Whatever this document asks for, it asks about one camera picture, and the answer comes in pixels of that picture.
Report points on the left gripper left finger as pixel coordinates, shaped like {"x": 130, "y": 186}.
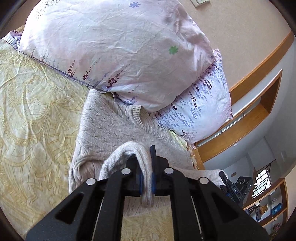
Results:
{"x": 135, "y": 181}

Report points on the beige cable knit sweater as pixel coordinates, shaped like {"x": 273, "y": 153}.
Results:
{"x": 129, "y": 141}

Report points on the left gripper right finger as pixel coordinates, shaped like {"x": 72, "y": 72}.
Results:
{"x": 160, "y": 184}

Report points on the black speaker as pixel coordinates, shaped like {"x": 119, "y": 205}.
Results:
{"x": 244, "y": 185}

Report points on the wooden shelf unit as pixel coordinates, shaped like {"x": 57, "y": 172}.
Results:
{"x": 270, "y": 208}

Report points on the pink floral pillow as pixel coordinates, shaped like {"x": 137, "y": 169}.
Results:
{"x": 144, "y": 52}

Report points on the white wall switch plate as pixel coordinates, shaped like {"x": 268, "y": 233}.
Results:
{"x": 198, "y": 3}

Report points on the lavender print pillow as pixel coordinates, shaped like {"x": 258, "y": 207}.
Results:
{"x": 202, "y": 108}

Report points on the yellow patterned bed sheet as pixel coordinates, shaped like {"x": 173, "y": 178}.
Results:
{"x": 56, "y": 133}

